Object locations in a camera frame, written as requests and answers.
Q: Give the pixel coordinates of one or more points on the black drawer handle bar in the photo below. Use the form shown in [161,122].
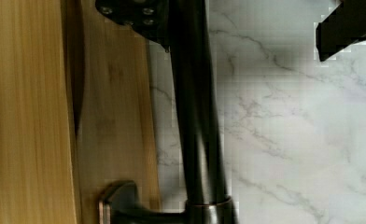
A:
[207,201]

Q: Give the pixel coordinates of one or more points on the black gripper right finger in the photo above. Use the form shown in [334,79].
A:
[345,26]

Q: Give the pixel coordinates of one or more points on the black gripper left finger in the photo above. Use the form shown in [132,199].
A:
[149,18]

